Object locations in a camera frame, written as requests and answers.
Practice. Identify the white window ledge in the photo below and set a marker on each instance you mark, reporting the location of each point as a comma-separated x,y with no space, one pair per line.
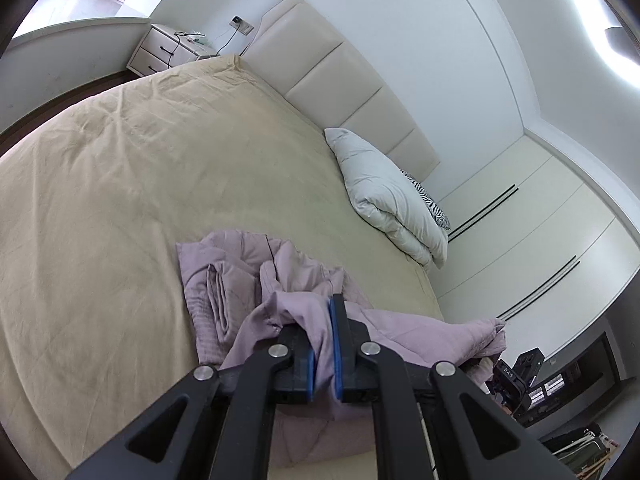
75,60

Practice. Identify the white wardrobe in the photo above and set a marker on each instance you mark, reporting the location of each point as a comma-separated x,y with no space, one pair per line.
525,240

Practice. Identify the mauve hooded down jacket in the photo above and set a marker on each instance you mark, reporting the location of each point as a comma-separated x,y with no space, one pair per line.
300,280

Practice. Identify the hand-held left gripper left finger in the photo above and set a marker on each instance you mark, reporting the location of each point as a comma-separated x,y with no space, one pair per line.
295,370

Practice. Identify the white nightstand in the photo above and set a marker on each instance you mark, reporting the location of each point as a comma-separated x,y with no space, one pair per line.
160,52

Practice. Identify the white folded duvet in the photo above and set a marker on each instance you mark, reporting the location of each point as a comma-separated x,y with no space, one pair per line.
385,195

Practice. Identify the bed with beige sheet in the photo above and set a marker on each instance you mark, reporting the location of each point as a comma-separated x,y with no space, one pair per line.
150,185

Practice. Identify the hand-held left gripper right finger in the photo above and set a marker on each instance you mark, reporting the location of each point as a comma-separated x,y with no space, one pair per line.
338,355

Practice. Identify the cream padded headboard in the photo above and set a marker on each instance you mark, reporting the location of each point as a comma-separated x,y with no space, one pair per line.
340,80

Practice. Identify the dark green bag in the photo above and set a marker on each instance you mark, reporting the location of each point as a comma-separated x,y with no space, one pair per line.
580,452

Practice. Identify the wall power outlet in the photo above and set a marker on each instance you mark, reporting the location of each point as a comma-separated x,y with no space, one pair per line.
241,26

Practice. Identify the zebra print pillow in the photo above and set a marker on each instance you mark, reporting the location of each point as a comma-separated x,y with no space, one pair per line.
430,205

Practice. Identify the dark low cabinet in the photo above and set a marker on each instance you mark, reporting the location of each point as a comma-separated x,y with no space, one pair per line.
585,375

